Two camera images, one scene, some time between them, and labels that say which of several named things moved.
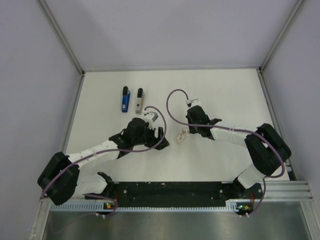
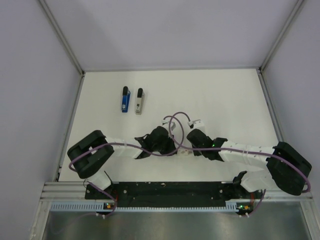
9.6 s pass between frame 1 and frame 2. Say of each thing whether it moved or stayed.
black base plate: stayed
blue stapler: stayed
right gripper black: moved
